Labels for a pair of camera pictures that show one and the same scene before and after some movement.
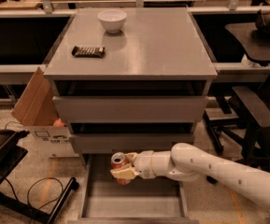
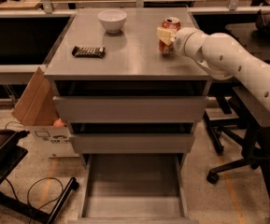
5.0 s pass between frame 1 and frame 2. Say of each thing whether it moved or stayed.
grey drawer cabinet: stayed
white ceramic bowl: stayed
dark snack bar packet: stayed
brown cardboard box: stayed
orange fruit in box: stayed
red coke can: moved
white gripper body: moved
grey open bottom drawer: stayed
